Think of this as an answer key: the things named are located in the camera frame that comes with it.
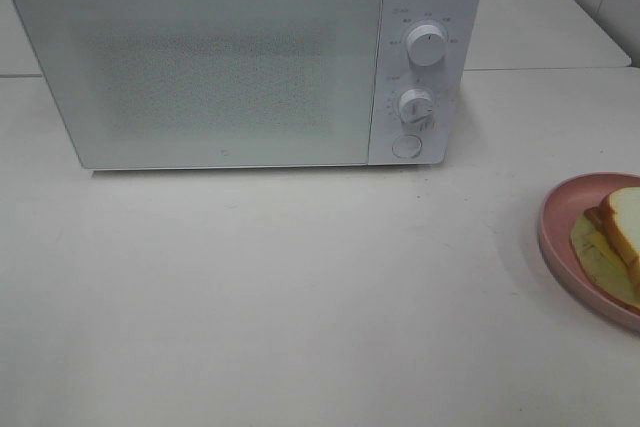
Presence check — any pink plate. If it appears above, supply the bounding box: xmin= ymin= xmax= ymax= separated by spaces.
xmin=537 ymin=172 xmax=639 ymax=332

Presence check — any white microwave door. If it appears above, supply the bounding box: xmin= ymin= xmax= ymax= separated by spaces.
xmin=13 ymin=0 xmax=380 ymax=170

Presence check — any upper white power knob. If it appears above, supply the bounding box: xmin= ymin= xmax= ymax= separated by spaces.
xmin=405 ymin=22 xmax=448 ymax=67

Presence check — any white bread sandwich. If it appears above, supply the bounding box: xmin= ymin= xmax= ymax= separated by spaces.
xmin=570 ymin=187 xmax=639 ymax=312

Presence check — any lower white timer knob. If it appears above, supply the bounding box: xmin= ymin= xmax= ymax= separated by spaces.
xmin=397 ymin=89 xmax=434 ymax=124

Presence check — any round white door button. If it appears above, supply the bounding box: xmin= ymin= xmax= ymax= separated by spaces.
xmin=392 ymin=135 xmax=422 ymax=159

